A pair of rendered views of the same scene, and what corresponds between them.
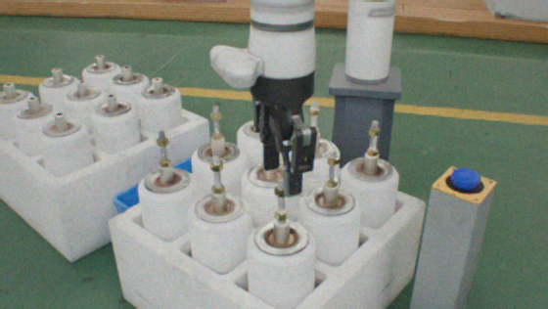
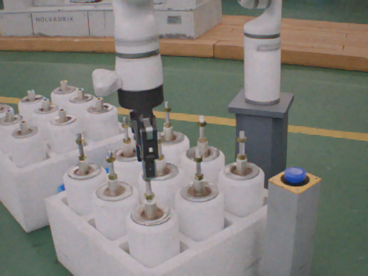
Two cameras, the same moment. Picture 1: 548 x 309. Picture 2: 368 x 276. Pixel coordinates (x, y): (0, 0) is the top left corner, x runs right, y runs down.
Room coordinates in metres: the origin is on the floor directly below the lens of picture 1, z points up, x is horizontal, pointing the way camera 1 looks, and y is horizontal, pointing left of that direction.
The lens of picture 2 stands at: (-0.17, -0.22, 0.75)
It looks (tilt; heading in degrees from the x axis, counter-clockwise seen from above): 24 degrees down; 11
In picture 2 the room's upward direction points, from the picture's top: 3 degrees counter-clockwise
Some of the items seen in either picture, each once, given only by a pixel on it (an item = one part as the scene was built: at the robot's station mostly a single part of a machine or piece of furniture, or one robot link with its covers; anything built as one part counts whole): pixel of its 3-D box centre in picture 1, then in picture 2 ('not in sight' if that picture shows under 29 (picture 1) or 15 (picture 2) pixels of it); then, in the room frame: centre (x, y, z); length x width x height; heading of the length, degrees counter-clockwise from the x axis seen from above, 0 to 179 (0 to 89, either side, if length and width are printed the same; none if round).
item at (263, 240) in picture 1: (281, 238); (151, 214); (0.58, -0.01, 0.25); 0.08 x 0.08 x 0.01
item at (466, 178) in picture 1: (465, 180); (295, 176); (0.62, -0.26, 0.32); 0.04 x 0.04 x 0.02
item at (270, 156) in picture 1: (270, 156); (142, 151); (0.61, 0.01, 0.36); 0.02 x 0.01 x 0.04; 114
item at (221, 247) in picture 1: (222, 254); (119, 228); (0.66, 0.09, 0.16); 0.10 x 0.10 x 0.18
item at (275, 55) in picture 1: (266, 43); (126, 66); (0.57, 0.01, 0.53); 0.11 x 0.09 x 0.06; 114
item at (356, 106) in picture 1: (361, 139); (261, 152); (1.06, -0.19, 0.15); 0.15 x 0.15 x 0.30; 79
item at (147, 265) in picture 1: (270, 252); (165, 234); (0.75, 0.01, 0.09); 0.39 x 0.39 x 0.18; 51
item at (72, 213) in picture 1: (95, 156); (54, 158); (1.09, 0.43, 0.09); 0.39 x 0.39 x 0.18; 48
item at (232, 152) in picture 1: (218, 153); (128, 154); (0.82, 0.10, 0.25); 0.08 x 0.08 x 0.01
